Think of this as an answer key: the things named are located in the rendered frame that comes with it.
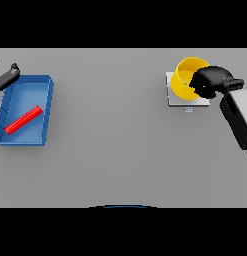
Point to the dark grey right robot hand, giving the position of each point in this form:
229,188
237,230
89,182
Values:
211,81

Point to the pale square measuring scale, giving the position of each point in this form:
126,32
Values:
186,101

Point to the blue tray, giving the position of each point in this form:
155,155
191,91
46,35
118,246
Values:
25,110

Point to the red beaker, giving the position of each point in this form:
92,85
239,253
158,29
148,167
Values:
23,119

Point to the yellow bowl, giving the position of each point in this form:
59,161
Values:
183,80

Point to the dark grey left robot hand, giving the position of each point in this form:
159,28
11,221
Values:
7,77

